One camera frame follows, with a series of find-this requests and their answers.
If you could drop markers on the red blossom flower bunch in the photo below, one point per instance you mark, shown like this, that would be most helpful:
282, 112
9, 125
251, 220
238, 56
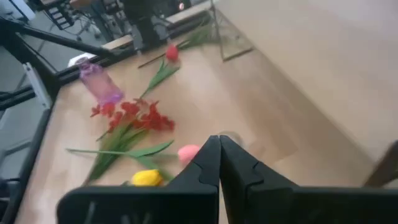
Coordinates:
149, 119

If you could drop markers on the yellow tulip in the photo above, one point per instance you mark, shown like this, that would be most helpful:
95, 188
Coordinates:
146, 178

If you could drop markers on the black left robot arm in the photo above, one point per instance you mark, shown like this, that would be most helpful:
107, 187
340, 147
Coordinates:
143, 25

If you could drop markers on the pink tulip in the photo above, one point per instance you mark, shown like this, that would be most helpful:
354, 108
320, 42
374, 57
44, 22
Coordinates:
186, 154

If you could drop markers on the red tulip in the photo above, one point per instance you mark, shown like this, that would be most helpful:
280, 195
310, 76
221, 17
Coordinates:
172, 53

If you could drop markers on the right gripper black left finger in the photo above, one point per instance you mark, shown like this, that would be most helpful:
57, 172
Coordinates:
186, 202

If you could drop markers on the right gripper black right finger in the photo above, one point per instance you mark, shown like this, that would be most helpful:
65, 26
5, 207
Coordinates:
264, 205

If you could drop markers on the purple glass vase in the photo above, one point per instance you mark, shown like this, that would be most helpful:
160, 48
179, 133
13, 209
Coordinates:
99, 82

